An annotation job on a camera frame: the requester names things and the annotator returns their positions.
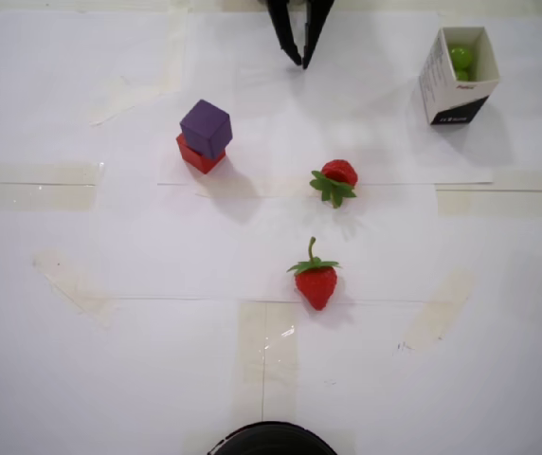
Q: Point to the black domed object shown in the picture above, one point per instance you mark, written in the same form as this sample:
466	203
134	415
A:
271	441

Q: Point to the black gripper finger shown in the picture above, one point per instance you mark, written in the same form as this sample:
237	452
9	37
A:
317	23
284	28

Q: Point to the white paper sheet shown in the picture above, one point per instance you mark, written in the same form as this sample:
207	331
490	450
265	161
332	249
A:
62	71
181	246
347	95

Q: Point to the green plastic grape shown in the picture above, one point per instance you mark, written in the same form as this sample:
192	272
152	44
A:
460	56
463	75

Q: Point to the beige tape strip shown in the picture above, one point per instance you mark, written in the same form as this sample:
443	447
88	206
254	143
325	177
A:
39	194
512	204
437	313
276	360
77	289

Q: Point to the white and black cardboard box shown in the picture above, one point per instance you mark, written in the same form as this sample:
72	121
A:
451	114

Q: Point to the purple cube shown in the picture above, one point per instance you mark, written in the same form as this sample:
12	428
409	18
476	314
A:
204	125

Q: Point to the red plastic strawberry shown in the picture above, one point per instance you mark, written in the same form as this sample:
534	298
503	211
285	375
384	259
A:
316	284
339	170

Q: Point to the red cube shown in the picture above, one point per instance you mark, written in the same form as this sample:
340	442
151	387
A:
200	161

